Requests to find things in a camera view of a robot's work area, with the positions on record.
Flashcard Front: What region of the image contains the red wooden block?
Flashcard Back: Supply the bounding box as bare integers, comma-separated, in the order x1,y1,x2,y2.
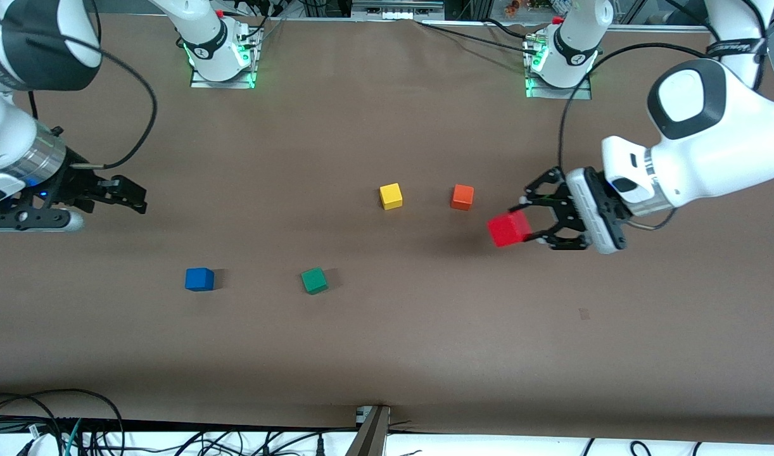
486,210,532,248

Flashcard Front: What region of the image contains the blue wooden block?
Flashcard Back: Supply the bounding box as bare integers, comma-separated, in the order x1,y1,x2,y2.
184,267,215,292

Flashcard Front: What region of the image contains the green wooden block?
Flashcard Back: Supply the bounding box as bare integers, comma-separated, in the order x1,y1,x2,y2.
300,267,329,295

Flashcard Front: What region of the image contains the table cover sheet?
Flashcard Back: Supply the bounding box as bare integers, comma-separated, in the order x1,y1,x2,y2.
0,13,774,444

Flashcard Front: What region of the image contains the white grey device box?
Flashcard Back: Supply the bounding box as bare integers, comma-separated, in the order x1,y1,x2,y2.
351,0,446,21

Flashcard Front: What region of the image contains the aluminium strut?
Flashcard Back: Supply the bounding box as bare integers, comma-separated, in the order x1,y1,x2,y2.
346,405,392,456

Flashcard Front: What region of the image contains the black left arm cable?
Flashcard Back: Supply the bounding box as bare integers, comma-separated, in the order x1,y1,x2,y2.
557,42,717,231

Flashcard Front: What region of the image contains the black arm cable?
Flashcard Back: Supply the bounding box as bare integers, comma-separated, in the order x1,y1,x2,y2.
29,32,158,170
557,42,717,231

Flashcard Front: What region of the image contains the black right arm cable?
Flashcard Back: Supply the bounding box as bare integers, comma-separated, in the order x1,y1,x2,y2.
29,32,158,170

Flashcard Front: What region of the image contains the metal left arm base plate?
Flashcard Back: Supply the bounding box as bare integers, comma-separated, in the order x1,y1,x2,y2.
525,73,594,100

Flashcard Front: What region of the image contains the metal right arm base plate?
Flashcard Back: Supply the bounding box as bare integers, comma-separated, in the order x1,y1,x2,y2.
189,62,257,89

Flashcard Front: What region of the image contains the aluminium frame rail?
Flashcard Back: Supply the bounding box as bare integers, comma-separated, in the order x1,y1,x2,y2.
606,24,711,34

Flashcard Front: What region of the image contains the black looped cable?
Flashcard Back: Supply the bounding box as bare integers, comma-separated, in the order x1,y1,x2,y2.
0,388,127,456

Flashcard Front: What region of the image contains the thin black base cable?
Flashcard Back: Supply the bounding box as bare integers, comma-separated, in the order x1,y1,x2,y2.
235,9,286,45

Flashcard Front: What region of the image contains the green cable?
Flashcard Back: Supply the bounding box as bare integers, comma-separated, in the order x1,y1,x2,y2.
63,418,84,456

